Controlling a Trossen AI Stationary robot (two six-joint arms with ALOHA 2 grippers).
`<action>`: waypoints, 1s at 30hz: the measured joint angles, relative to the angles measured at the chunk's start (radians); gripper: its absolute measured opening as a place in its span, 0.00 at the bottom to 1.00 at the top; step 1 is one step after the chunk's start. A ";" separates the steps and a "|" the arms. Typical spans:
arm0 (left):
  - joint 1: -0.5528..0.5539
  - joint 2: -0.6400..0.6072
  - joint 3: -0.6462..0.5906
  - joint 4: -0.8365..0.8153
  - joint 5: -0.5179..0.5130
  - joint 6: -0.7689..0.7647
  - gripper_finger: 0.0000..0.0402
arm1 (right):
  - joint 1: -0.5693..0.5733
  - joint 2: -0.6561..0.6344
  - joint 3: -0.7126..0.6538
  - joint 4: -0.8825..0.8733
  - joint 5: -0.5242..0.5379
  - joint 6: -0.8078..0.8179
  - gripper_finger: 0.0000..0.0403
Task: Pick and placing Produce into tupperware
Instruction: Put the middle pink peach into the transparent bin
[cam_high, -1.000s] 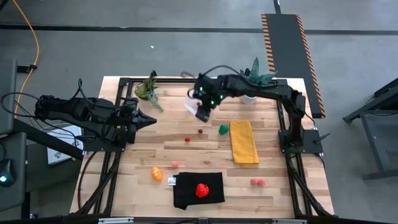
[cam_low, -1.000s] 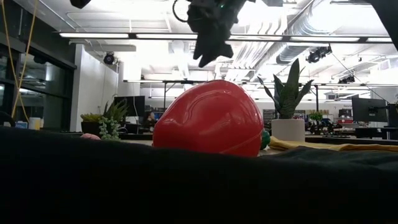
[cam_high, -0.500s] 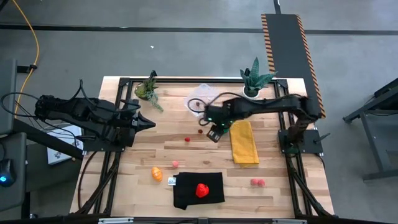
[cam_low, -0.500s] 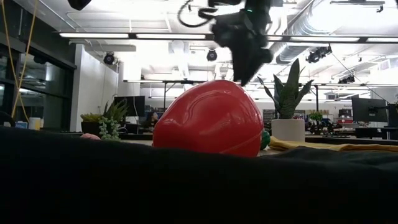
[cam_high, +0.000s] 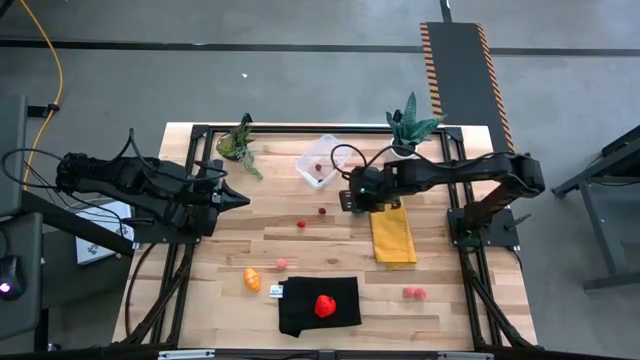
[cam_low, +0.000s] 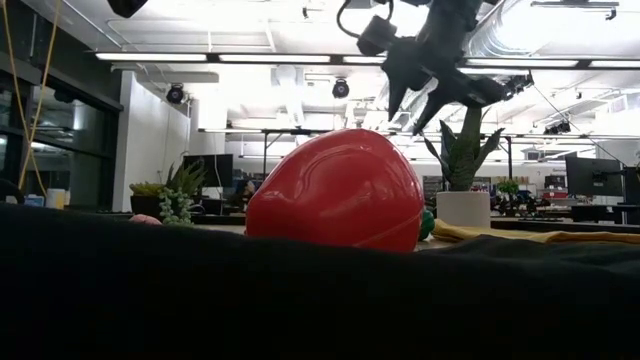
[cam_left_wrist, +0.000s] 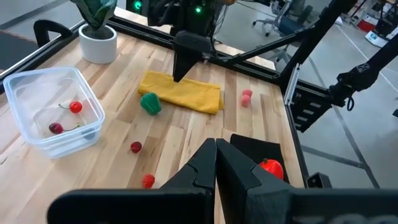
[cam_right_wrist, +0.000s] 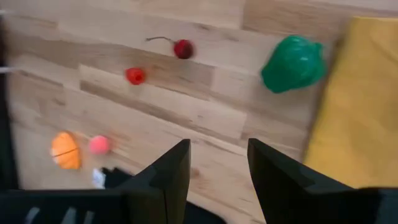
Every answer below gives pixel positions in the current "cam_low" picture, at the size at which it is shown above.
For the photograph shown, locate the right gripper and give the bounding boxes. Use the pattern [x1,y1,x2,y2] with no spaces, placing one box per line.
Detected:
[380,37,509,137]

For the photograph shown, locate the green toy bell pepper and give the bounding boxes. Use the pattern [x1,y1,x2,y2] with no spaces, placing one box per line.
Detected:
[417,207,437,242]

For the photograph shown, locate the pink toy peach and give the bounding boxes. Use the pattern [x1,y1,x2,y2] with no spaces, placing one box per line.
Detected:
[128,213,164,227]

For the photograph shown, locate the black ceiling spotlight cluster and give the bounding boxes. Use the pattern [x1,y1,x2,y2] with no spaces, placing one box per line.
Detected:
[504,72,535,97]
[543,119,573,136]

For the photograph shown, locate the snake plant in white pot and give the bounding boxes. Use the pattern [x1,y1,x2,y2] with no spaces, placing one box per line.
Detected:
[413,102,506,230]

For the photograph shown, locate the red toy bell pepper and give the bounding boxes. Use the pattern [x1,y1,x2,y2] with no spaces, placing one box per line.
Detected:
[244,127,426,254]

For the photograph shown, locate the small green potted plant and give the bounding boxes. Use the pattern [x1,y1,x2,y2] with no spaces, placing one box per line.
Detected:
[496,178,522,197]

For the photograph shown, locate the yellow cloth napkin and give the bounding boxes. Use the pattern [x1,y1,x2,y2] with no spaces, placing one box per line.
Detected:
[432,218,640,247]

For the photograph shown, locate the black computer monitor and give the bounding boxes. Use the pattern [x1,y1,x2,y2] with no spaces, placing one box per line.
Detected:
[622,166,640,206]
[564,155,624,198]
[181,153,235,190]

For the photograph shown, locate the long ceiling light fixture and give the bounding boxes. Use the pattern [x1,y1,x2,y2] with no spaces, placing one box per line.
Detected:
[93,50,640,70]

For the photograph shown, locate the succulents in black pot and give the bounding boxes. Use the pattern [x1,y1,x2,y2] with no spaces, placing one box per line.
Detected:
[128,160,208,227]

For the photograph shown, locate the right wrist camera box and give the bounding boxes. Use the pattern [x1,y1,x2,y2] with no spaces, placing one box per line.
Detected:
[356,14,400,57]

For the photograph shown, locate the silver ventilation duct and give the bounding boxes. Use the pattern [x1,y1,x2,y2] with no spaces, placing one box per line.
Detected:
[464,0,556,57]

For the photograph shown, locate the black right camera cable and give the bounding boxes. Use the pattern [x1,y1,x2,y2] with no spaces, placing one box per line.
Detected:
[335,0,396,40]

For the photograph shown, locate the yellow hanging cable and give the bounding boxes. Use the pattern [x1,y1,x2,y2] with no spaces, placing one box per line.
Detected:
[17,0,62,194]

